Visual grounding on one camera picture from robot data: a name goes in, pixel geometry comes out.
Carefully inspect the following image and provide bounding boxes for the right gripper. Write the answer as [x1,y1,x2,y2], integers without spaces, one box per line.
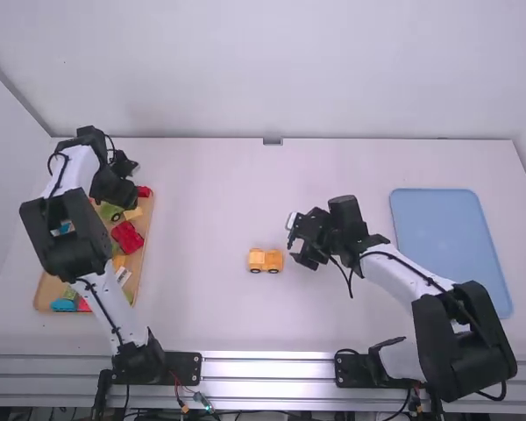
[287,206,335,271]

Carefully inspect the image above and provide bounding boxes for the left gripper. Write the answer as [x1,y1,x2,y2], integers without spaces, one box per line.
[90,168,140,210]

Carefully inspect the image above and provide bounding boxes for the green toy car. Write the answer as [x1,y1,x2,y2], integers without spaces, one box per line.
[99,202,126,223]

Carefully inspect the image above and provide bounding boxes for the yellow toy car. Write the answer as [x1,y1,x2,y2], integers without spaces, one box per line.
[246,247,286,275]

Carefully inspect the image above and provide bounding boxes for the tan tray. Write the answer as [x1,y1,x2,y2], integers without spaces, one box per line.
[32,186,156,314]

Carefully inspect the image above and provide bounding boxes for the red toy car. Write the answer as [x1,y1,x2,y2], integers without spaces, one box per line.
[110,220,146,256]

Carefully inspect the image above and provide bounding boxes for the silver rails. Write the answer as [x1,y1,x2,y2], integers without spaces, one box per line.
[0,350,526,412]

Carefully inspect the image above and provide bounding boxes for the blue toy brick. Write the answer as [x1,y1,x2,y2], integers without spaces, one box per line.
[49,297,78,313]

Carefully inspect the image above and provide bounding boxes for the blue mat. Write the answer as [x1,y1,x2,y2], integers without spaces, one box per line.
[388,188,515,320]

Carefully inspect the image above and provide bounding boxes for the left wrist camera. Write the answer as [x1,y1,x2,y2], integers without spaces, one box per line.
[113,150,141,179]

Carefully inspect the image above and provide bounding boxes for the black cable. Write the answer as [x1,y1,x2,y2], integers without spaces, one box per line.
[475,379,508,403]
[331,252,366,300]

